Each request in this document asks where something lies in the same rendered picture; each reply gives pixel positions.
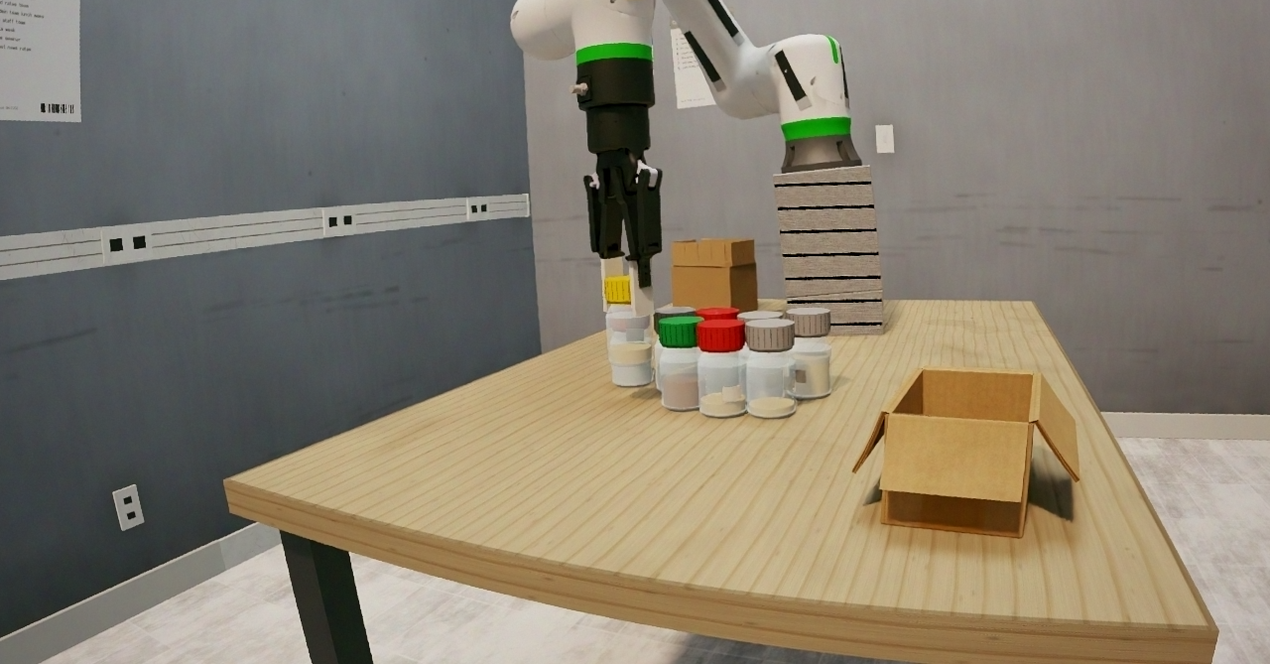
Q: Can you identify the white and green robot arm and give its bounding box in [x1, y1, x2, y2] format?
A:
[511, 0, 862, 174]

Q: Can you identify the yellow-capped bottle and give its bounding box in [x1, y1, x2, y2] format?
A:
[605, 276, 654, 367]

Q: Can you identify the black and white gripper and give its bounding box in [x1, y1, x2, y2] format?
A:
[583, 105, 663, 317]

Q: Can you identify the green-capped white bottle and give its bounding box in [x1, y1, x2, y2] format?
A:
[658, 317, 704, 413]

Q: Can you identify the white bottle with grey ribbed cap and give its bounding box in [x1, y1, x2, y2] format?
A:
[786, 309, 831, 400]

